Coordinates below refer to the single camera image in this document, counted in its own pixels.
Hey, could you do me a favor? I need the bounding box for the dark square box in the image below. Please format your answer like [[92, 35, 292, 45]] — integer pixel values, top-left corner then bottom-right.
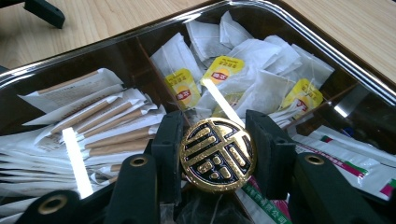
[[0, 0, 396, 224]]

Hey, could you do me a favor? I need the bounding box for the pile of white tea bags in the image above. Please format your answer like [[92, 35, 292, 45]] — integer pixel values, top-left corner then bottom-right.
[[149, 10, 335, 126]]

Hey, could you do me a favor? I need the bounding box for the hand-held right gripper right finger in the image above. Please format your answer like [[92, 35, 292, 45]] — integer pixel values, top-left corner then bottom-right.
[[245, 109, 384, 224]]

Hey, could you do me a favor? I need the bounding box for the pile of white striped sachets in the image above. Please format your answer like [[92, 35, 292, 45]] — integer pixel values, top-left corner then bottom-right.
[[236, 124, 396, 224]]

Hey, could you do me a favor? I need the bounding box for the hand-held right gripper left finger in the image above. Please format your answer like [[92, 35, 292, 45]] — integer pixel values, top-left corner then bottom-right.
[[104, 110, 185, 224]]

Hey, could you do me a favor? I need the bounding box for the pile of paper-wrapped stir sticks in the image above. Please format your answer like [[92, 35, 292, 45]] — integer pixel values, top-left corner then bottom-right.
[[0, 67, 167, 220]]

